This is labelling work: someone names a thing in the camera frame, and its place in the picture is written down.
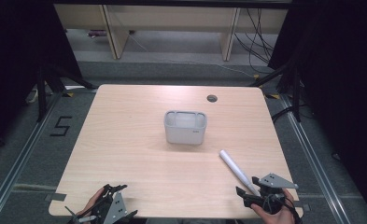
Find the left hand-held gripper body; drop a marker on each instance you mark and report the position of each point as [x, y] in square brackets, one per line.
[113, 207]

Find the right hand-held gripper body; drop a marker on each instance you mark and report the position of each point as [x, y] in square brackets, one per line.
[274, 189]

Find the white pen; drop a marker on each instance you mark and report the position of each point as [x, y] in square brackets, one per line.
[235, 168]

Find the grey plastic pen holder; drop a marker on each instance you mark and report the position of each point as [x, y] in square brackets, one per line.
[184, 135]

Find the person's left hand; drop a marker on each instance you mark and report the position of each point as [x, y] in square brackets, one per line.
[89, 203]

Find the person's right hand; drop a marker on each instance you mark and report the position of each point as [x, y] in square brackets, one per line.
[279, 214]

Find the grey floor tape patch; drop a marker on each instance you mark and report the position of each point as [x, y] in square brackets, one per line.
[55, 197]

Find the yellow black floor tape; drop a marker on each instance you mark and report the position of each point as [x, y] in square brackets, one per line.
[273, 96]
[68, 94]

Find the black metal stand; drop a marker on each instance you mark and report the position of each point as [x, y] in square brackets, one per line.
[41, 93]
[296, 93]

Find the black curtain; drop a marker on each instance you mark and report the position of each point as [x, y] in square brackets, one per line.
[343, 77]
[19, 62]

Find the small pink object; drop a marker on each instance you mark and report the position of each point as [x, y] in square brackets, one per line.
[96, 33]

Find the metal floor rail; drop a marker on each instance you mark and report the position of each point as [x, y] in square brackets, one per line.
[22, 155]
[315, 155]

